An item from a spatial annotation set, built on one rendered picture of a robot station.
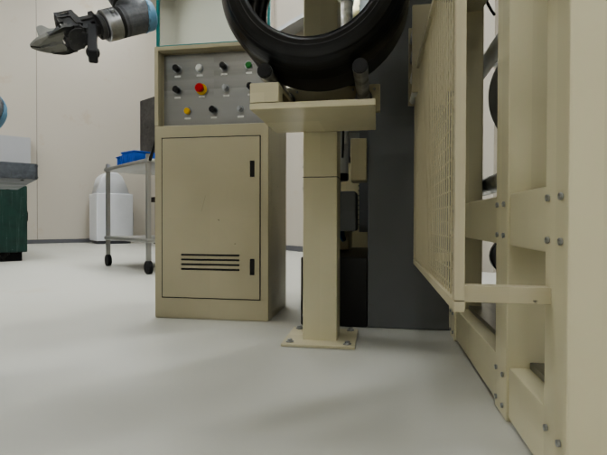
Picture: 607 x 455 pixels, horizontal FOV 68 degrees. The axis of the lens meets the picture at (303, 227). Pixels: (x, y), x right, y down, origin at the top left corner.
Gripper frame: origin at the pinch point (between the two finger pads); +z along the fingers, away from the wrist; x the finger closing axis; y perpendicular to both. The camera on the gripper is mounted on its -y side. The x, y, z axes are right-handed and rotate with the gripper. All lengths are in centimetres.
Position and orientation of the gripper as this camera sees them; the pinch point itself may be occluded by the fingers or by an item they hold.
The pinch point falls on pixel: (36, 46)
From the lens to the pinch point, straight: 151.3
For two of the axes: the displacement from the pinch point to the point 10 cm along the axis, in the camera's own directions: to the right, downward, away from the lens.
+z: -7.1, 4.5, -5.4
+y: -6.4, -7.3, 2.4
